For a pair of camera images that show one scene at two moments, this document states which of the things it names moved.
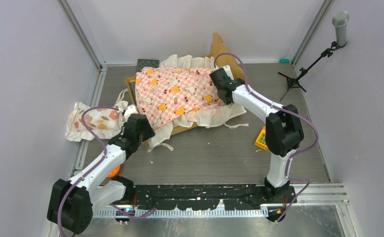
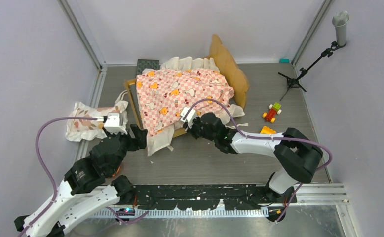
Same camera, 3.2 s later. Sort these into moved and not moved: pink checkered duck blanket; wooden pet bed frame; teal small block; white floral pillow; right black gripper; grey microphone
Moved: right black gripper; pink checkered duck blanket
Not moved: wooden pet bed frame; white floral pillow; grey microphone; teal small block
